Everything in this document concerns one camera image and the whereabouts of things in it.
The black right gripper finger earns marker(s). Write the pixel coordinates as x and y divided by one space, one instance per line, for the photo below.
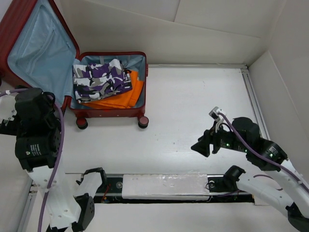
207 136
202 148

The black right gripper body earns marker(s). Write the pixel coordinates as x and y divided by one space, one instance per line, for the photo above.
225 139

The orange cloth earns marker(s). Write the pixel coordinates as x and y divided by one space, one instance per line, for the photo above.
122 101

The purple camouflage garment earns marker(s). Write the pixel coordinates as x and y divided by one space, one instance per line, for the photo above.
93 82

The red hard-shell suitcase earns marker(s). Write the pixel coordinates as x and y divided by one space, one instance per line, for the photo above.
37 49

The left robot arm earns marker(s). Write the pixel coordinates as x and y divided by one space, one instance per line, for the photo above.
39 127

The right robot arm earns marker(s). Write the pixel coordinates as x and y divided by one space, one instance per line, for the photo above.
242 135

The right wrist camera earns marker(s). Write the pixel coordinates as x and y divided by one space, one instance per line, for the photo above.
216 112

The aluminium side rail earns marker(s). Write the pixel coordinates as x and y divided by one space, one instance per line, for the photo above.
254 102

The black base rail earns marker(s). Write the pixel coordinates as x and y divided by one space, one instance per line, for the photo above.
168 188

